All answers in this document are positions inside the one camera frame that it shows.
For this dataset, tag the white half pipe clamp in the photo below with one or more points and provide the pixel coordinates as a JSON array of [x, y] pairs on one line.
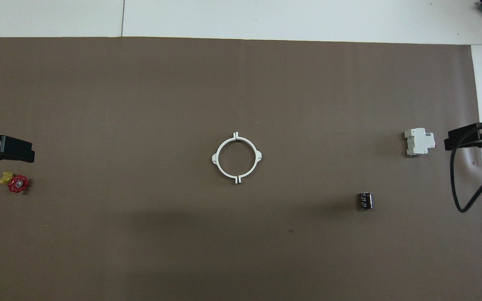
[[216, 161], [257, 161]]

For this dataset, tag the white circuit breaker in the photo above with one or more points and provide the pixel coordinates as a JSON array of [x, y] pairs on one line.
[[419, 142]]

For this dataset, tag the black cylindrical capacitor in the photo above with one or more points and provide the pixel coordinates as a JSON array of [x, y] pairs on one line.
[[365, 200]]

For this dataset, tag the brown paper table mat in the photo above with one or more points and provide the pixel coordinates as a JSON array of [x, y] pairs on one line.
[[241, 83]]

